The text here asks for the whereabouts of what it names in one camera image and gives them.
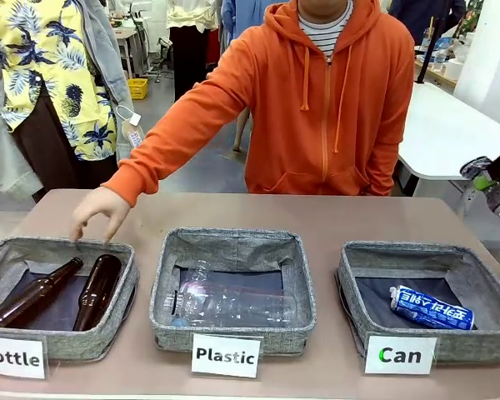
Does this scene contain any blue crushed drink can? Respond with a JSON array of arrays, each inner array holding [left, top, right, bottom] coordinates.
[[388, 284, 477, 332]]

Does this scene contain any large clear plastic bottle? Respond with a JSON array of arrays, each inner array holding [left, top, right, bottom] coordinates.
[[177, 257, 299, 327]]

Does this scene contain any brown glass bottle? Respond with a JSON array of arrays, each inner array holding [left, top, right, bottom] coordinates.
[[0, 257, 85, 328], [72, 253, 123, 333]]

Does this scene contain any person left forearm orange sleeve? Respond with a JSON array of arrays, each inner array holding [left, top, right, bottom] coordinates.
[[360, 124, 406, 198]]

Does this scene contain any person right forearm orange sleeve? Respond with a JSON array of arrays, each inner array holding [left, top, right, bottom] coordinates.
[[101, 89, 218, 208]]

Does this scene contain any grey fabric basket can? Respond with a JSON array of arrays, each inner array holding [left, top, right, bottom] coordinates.
[[335, 240, 500, 364]]

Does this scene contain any white can label sign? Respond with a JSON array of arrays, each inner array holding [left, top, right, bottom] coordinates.
[[363, 335, 438, 376]]

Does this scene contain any grey fabric basket plastic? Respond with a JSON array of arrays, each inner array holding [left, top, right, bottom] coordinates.
[[148, 227, 318, 355]]

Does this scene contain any grey fabric basket bottle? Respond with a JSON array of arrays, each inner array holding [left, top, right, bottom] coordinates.
[[0, 236, 141, 363]]

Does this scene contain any person right hand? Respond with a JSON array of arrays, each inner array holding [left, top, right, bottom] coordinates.
[[70, 185, 132, 244]]

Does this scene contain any white table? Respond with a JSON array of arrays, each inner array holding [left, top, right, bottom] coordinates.
[[397, 81, 500, 183]]

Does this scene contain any person in orange hoodie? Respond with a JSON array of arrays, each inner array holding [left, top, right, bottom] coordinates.
[[101, 0, 417, 208]]

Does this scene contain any person in blue clothes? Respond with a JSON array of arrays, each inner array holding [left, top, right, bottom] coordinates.
[[220, 0, 273, 48]]

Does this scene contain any person in black trousers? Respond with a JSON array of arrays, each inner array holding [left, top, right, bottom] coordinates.
[[166, 0, 223, 104]]

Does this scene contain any white plastic label sign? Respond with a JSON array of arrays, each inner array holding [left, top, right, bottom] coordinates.
[[190, 332, 263, 379]]

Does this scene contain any clear badge holder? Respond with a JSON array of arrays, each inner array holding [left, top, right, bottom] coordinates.
[[122, 122, 146, 149]]

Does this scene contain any yellow plastic crate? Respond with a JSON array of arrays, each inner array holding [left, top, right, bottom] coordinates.
[[127, 77, 149, 101]]

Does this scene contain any person in yellow floral shirt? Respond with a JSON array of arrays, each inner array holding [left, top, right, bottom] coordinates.
[[0, 0, 146, 202]]

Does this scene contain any white bottle label sign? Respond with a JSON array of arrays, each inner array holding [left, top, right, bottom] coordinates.
[[0, 335, 50, 381]]

